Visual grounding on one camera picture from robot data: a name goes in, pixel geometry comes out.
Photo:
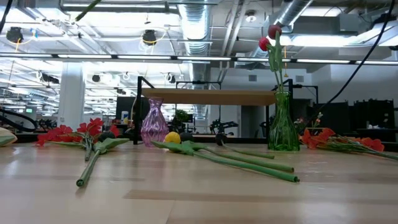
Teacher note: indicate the black artificial tulip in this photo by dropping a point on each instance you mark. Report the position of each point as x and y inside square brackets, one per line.
[107, 144]
[186, 137]

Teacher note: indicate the purple glass vase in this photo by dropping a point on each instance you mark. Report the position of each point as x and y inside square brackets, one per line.
[154, 127]

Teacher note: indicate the black cabinet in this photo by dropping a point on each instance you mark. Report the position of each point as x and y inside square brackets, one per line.
[373, 113]

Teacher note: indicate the potted green plant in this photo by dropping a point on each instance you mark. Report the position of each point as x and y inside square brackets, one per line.
[181, 115]

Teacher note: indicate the cream artificial tulip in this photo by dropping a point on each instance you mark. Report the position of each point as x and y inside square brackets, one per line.
[7, 137]

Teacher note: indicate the red artificial flower bunch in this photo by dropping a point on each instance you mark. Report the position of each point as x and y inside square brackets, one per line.
[93, 126]

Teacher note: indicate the silver ventilation duct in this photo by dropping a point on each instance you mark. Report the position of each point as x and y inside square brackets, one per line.
[295, 11]
[195, 25]

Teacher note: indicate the wooden shelf with black legs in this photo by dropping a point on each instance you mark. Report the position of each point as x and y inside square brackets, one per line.
[208, 97]

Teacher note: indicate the green glass vase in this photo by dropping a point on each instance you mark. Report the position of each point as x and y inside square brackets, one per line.
[283, 133]

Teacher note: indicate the dark red artificial tulip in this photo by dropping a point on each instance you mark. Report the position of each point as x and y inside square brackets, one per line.
[275, 31]

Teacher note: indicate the orange artificial flower bunch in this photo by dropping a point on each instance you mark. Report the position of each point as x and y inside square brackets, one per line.
[323, 135]

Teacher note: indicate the white building column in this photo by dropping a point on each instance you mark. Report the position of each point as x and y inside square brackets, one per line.
[71, 99]

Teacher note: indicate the black monitor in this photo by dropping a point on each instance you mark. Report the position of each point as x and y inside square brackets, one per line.
[124, 107]

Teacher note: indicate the black background rig frame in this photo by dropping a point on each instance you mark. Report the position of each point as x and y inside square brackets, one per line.
[199, 82]

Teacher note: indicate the thin-stemmed black tulip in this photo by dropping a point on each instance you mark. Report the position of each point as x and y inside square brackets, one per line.
[221, 139]

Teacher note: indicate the black background robot arm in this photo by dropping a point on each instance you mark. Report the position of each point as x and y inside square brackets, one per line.
[222, 126]

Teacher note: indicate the long ceiling light strip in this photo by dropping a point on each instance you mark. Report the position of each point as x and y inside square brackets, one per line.
[143, 57]

